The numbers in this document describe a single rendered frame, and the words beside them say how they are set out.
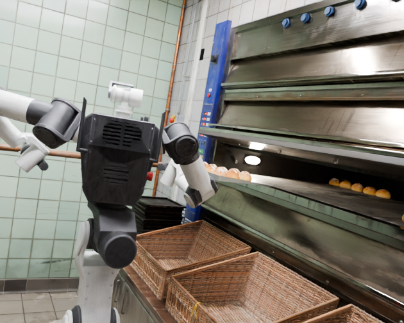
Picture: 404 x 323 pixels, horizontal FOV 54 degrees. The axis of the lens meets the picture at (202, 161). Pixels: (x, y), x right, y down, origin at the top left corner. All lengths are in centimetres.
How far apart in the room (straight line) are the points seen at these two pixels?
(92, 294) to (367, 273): 101
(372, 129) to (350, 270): 55
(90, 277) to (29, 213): 176
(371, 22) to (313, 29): 34
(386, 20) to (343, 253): 93
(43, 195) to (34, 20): 126
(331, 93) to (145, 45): 188
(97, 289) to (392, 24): 149
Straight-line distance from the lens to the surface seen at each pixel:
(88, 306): 158
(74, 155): 197
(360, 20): 190
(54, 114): 144
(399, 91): 165
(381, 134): 163
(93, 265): 155
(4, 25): 319
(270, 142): 188
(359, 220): 168
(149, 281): 214
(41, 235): 331
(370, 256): 166
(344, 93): 182
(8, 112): 152
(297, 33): 218
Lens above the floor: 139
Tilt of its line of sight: 4 degrees down
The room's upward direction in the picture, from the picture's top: 9 degrees clockwise
